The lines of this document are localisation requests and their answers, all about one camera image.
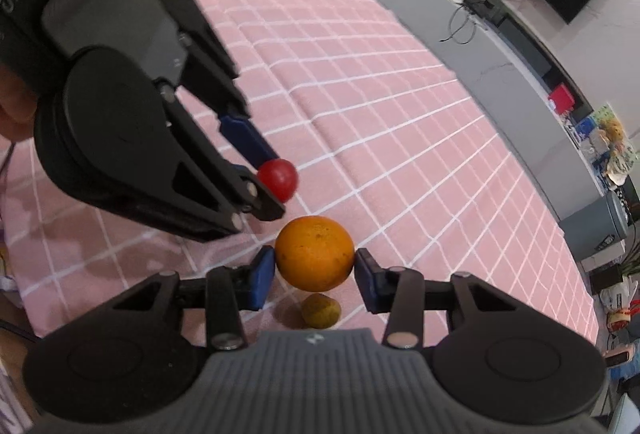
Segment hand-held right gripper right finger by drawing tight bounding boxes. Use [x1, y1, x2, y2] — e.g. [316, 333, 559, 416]
[353, 247, 540, 350]

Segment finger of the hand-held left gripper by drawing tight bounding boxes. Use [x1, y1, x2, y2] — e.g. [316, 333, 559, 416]
[151, 0, 281, 171]
[154, 80, 287, 243]

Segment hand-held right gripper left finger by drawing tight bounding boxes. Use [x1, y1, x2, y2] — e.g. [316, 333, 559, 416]
[95, 245, 278, 351]

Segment red tomato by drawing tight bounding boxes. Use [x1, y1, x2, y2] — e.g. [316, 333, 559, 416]
[257, 158, 300, 204]

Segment orange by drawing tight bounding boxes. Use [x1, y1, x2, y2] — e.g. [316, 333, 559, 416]
[274, 216, 356, 293]

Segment person's left hand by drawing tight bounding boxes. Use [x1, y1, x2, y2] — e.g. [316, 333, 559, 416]
[0, 64, 39, 143]

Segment brown kiwi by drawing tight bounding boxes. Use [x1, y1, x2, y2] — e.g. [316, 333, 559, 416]
[301, 292, 343, 330]

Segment pink checked tablecloth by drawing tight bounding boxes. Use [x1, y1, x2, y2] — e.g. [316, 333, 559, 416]
[0, 0, 601, 351]

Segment grey trash can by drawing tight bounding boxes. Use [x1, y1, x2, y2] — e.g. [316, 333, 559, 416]
[558, 190, 630, 263]

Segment grey television console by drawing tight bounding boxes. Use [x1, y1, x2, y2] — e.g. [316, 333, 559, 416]
[344, 0, 627, 226]

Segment white plastic bag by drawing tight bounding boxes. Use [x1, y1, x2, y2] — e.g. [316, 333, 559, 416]
[599, 285, 639, 315]

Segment orange plastic bag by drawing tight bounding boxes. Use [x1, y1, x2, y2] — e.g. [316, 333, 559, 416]
[605, 309, 633, 332]

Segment red box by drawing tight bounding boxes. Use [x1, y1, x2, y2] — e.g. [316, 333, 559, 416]
[547, 82, 576, 115]

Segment white hat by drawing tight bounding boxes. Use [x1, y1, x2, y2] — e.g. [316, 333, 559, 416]
[606, 158, 637, 186]

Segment brown teddy bear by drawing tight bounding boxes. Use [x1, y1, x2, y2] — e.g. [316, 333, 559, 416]
[599, 118, 627, 151]

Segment black cables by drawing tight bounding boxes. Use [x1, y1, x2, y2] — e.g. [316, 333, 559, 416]
[439, 3, 489, 46]

